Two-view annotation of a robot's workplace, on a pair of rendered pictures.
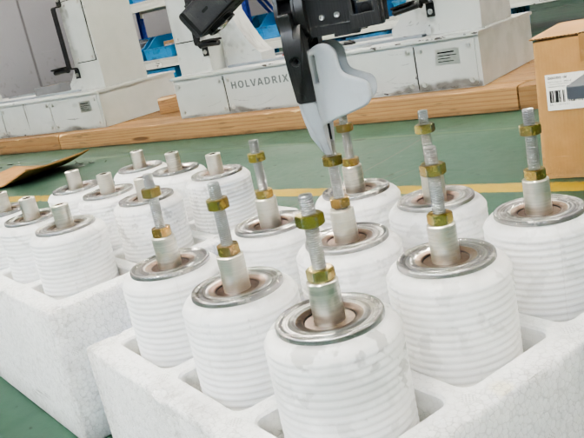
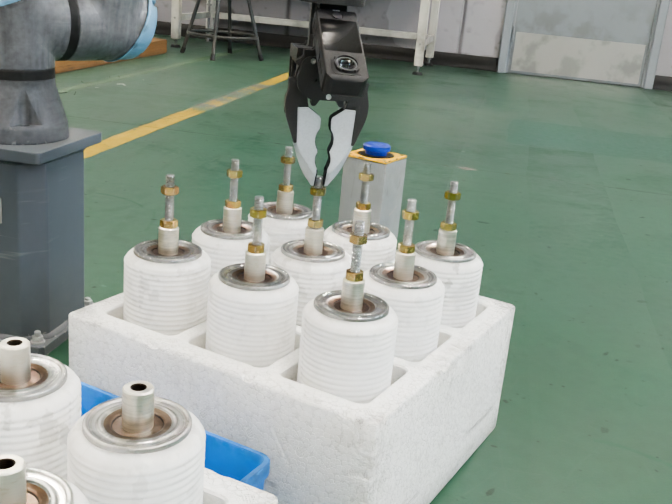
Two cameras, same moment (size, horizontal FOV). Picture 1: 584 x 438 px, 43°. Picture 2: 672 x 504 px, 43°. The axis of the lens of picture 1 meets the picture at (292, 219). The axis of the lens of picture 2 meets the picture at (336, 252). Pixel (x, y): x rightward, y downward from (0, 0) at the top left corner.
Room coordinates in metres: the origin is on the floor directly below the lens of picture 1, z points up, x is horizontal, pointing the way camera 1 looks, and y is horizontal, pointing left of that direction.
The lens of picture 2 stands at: (1.05, 0.82, 0.57)
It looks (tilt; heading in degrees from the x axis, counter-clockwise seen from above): 18 degrees down; 242
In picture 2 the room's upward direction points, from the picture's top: 5 degrees clockwise
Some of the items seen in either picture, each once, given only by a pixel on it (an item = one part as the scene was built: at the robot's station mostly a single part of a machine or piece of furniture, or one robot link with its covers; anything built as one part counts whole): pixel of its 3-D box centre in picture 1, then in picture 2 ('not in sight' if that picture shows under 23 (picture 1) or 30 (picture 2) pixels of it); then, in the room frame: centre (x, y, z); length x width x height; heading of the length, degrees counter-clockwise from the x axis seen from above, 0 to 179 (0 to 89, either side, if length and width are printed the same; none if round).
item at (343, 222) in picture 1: (344, 225); (313, 241); (0.63, -0.04, 0.26); 0.02 x 0.02 x 0.03
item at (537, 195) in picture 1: (537, 196); (284, 202); (0.59, -0.21, 0.26); 0.02 x 0.02 x 0.03
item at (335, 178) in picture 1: (336, 182); (316, 208); (0.63, -0.04, 0.30); 0.01 x 0.01 x 0.08
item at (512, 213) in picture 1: (539, 211); (284, 211); (0.59, -0.21, 0.25); 0.08 x 0.08 x 0.01
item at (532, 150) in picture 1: (532, 153); (286, 174); (0.59, -0.21, 0.30); 0.01 x 0.01 x 0.08
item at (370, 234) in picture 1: (347, 239); (312, 251); (0.63, -0.04, 0.25); 0.08 x 0.08 x 0.01
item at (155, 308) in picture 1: (193, 352); (343, 388); (0.66, 0.12, 0.16); 0.10 x 0.10 x 0.18
